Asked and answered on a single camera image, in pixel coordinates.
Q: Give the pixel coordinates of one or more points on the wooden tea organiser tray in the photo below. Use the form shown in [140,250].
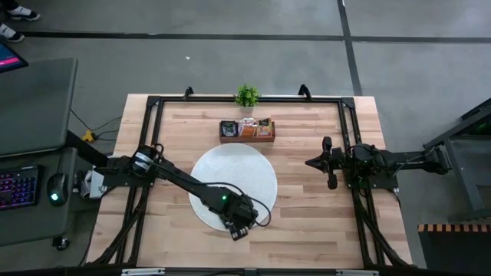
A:
[247,140]

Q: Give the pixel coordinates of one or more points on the black caster wheel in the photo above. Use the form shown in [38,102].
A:
[61,244]

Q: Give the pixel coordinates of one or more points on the black computer mouse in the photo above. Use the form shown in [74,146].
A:
[57,189]

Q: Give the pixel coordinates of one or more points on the white orange tea packet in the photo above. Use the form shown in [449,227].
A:
[248,132]
[245,123]

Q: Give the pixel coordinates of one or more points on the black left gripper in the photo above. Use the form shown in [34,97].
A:
[234,209]

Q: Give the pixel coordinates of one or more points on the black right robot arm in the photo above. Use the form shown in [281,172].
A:
[403,161]

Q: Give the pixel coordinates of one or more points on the orange fruit tea packet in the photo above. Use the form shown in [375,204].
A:
[265,128]

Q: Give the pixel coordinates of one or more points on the grey desk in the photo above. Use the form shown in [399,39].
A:
[23,230]

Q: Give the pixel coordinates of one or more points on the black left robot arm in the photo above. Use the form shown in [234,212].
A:
[180,180]

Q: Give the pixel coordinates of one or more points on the large grey flat panel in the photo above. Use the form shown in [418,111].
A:
[34,103]

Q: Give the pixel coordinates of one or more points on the black crate with orange slats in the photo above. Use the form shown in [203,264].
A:
[456,249]

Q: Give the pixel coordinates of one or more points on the backlit black keyboard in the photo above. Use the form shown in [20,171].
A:
[17,187]

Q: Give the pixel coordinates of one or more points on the small green potted plant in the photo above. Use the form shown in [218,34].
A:
[247,96]

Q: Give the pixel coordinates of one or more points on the white printed box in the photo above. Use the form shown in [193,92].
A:
[92,186]

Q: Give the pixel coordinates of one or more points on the black metal cart frame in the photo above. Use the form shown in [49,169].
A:
[460,126]

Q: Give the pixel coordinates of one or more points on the silver metal bracket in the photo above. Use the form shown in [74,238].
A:
[142,271]

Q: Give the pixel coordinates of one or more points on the dark screen with pink bar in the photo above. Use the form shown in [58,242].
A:
[9,57]

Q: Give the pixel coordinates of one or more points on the black aluminium table frame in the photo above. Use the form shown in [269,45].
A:
[192,99]

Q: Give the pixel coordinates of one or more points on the person's shoe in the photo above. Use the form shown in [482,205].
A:
[9,32]
[23,13]

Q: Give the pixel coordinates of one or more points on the white round woven placemat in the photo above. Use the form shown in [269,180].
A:
[238,172]

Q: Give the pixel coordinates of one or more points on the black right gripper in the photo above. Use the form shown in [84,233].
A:
[334,161]

